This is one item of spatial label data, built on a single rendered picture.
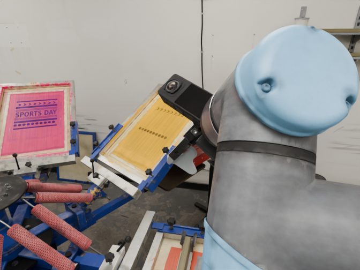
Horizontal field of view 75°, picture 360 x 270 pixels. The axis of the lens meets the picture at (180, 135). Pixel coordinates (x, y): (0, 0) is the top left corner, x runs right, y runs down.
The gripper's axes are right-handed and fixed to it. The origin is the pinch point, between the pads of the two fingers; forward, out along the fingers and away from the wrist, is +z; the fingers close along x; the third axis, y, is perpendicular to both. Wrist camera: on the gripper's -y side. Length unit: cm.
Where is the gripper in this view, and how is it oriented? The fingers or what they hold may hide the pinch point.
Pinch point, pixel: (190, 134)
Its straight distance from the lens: 49.2
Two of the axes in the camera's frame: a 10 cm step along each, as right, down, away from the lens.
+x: 6.7, -7.1, 2.0
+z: -1.3, 1.5, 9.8
